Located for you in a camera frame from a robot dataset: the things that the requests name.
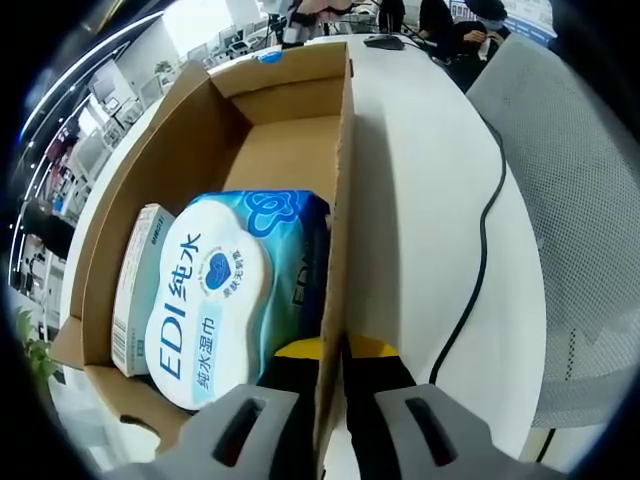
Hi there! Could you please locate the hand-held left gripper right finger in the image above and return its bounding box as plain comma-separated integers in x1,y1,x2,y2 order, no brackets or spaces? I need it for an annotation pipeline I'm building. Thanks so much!
342,335,561,480

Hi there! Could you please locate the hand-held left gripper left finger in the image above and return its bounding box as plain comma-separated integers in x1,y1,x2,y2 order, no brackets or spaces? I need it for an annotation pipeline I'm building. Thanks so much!
114,339,322,480

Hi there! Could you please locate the brown cardboard shoe box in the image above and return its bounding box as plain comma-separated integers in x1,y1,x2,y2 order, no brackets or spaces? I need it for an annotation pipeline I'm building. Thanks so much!
49,41,355,480

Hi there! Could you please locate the light blue wet wipes pack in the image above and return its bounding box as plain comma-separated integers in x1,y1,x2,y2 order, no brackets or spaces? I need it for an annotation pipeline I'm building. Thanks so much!
144,188,332,412

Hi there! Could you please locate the pale green small carton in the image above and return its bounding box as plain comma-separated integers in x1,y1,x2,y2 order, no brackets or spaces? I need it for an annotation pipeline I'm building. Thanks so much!
110,202,176,377

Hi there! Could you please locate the black computer mouse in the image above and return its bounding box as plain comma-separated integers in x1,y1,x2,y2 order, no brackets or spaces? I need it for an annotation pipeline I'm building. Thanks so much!
363,34,405,50

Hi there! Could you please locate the green potted plant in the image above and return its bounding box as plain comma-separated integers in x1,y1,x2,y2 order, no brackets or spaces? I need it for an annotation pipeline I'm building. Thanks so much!
14,305,62,389

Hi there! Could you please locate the white mesh office chair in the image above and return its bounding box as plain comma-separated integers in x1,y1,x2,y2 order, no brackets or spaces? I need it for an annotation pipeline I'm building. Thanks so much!
464,34,640,429

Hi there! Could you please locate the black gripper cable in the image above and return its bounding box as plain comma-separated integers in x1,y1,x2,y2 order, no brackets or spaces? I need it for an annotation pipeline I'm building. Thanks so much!
430,119,507,386

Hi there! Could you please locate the blue white wall board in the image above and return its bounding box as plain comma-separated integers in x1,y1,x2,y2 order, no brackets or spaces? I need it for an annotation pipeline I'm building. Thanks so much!
499,0,556,41

